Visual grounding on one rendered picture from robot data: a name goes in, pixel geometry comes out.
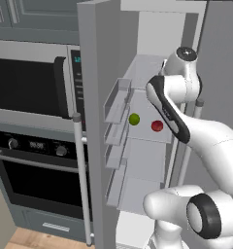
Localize clear door bin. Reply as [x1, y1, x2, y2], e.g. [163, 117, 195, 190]
[103, 77, 133, 125]
[104, 139, 129, 170]
[103, 114, 131, 146]
[105, 164, 128, 209]

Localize green lime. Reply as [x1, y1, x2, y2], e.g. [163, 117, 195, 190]
[128, 112, 141, 126]

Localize clear freezer rack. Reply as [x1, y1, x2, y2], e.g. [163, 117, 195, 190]
[125, 89, 175, 144]
[123, 137, 173, 183]
[116, 176, 165, 217]
[122, 53, 169, 91]

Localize grey open freezer door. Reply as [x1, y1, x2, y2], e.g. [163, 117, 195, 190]
[76, 0, 122, 249]

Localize grey closed fridge door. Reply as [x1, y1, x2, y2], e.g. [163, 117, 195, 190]
[181, 0, 233, 208]

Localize red round fruit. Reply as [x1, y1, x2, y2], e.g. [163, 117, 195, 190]
[150, 120, 164, 133]

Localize silver oven knob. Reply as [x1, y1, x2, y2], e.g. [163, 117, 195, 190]
[54, 144, 69, 158]
[7, 137, 19, 150]

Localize black built-in oven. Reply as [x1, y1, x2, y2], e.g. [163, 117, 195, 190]
[0, 128, 93, 223]

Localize silver built-in microwave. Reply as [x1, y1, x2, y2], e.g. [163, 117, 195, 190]
[0, 39, 87, 133]

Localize grey fridge cabinet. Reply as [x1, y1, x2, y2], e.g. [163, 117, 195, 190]
[116, 0, 208, 249]

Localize grey drawer front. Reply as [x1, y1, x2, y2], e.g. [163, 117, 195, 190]
[10, 203, 92, 243]

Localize silver freezer door handle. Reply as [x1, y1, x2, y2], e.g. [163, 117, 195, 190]
[72, 112, 94, 247]

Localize black microwave door handle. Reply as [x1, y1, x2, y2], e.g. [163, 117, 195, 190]
[53, 55, 72, 120]

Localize silver fridge door handle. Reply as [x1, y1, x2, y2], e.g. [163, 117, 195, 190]
[177, 97, 206, 189]

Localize silver oven door handle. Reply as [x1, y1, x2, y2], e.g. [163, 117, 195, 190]
[0, 149, 89, 175]

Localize silver drawer handle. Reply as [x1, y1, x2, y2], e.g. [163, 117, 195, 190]
[41, 222, 72, 233]

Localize grey wall cupboards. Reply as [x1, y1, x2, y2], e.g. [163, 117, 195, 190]
[0, 0, 82, 46]

